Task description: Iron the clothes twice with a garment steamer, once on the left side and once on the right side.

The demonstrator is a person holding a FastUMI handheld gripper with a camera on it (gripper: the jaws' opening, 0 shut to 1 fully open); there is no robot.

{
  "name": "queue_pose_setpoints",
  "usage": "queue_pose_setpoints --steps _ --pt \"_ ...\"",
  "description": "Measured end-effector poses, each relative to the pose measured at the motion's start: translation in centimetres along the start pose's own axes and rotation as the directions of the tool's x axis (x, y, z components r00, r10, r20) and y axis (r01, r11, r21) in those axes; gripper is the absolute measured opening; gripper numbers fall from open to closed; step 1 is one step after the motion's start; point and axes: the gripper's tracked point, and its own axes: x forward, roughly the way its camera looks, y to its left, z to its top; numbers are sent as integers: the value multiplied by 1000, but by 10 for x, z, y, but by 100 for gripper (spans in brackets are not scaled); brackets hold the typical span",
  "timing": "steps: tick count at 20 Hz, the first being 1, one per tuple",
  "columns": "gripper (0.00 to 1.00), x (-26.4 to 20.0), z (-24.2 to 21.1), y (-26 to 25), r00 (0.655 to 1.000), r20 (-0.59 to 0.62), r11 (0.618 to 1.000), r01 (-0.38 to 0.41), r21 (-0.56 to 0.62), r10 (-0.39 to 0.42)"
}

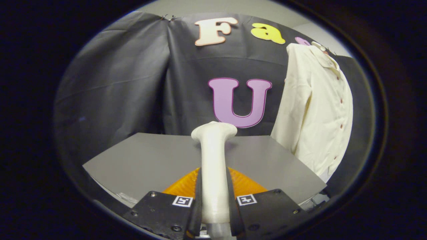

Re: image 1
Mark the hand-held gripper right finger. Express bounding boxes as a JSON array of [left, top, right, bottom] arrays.
[[226, 167, 307, 240]]

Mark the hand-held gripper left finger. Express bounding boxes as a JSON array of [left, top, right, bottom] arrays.
[[122, 167, 203, 240]]

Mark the white garment steamer with hose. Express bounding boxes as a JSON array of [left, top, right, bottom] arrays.
[[191, 121, 238, 239]]

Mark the cream button-up shirt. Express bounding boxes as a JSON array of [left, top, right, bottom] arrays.
[[270, 43, 353, 182]]

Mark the grey cabinet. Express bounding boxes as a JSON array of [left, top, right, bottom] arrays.
[[82, 132, 327, 209]]

